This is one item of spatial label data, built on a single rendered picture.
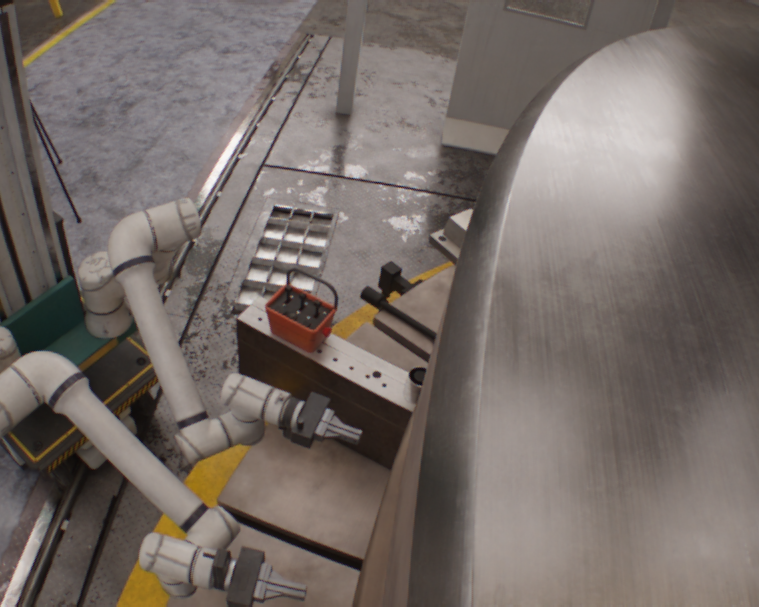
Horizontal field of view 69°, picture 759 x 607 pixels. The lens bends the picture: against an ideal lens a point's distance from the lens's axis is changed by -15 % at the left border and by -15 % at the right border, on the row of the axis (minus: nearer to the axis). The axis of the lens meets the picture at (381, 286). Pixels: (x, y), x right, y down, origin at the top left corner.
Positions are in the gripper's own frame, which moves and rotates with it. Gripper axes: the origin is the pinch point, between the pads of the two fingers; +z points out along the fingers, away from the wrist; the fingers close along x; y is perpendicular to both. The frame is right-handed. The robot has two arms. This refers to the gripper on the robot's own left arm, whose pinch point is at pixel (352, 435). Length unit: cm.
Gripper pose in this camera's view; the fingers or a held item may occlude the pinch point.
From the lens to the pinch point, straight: 153.2
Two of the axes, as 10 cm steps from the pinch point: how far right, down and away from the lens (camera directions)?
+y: 1.3, -7.2, -6.8
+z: 9.4, 3.1, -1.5
